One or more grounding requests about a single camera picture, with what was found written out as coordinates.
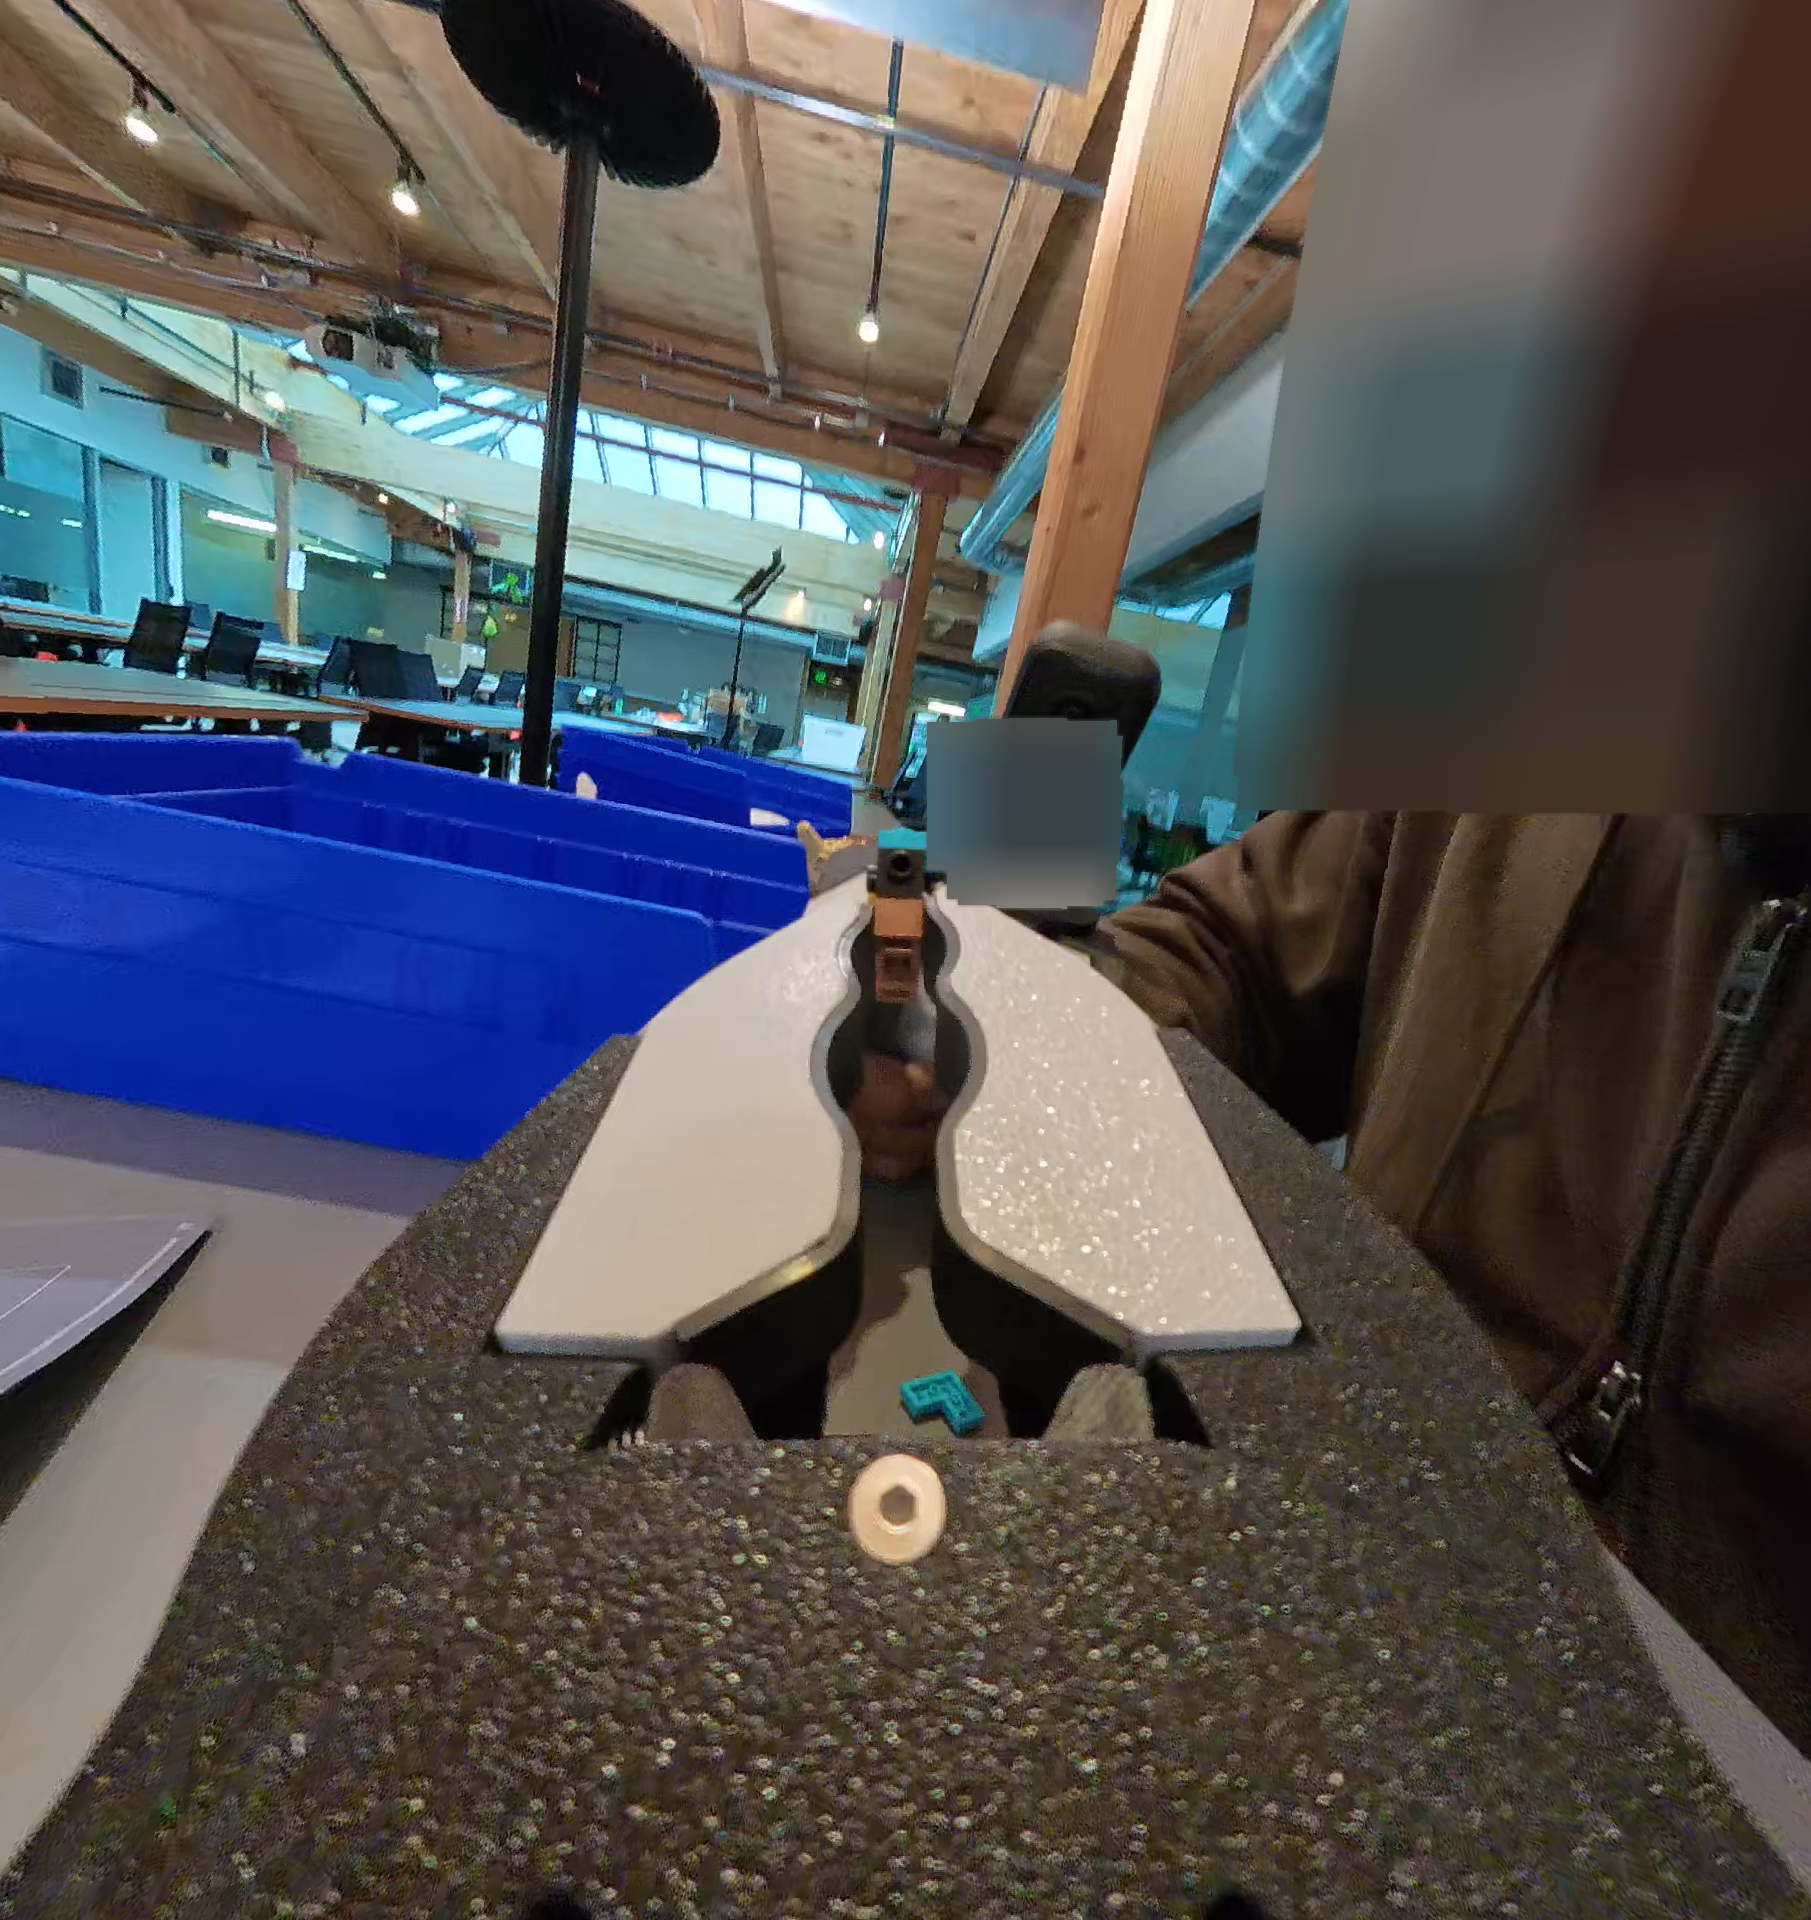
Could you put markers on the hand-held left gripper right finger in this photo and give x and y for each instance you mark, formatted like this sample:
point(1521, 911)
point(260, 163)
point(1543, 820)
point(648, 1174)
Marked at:
point(1116, 1170)

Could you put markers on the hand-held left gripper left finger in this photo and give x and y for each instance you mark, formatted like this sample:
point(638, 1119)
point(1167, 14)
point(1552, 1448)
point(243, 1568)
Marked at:
point(681, 1170)

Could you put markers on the teal corner plate brick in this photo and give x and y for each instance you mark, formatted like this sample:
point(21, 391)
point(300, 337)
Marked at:
point(908, 848)
point(943, 1399)

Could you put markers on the yellow and black brick assembly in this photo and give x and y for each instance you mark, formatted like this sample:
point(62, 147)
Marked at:
point(900, 946)

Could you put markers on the person's right forearm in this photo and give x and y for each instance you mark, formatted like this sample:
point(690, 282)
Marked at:
point(1236, 961)

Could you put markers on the person's right hand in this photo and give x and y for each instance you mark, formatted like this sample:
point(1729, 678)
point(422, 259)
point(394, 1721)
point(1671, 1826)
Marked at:
point(898, 1118)

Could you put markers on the thin wooden column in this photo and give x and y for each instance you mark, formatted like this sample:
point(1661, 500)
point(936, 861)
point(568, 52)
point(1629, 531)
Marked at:
point(906, 645)

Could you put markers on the white board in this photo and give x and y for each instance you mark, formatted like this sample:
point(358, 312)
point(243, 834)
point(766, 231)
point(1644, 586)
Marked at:
point(834, 744)

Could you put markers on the tan and brown brick dinosaur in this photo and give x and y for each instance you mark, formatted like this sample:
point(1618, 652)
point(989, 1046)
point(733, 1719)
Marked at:
point(815, 853)

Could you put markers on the black light stand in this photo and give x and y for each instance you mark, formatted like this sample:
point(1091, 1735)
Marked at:
point(756, 630)

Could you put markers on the blue storage bin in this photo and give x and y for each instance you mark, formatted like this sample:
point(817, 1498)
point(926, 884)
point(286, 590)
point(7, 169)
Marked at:
point(321, 1005)
point(696, 772)
point(470, 819)

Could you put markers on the person in brown jacket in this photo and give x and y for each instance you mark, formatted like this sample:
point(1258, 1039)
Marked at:
point(1565, 1126)

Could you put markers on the brick instruction booklet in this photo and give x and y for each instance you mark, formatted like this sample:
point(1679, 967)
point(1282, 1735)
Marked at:
point(37, 1306)

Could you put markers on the row of black office chairs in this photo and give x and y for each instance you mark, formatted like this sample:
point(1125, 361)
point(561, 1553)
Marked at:
point(246, 645)

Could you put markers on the long wooden office table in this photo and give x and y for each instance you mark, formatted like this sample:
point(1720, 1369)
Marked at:
point(127, 688)

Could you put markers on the silver air duct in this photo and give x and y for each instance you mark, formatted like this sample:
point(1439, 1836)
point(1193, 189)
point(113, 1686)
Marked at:
point(1273, 136)

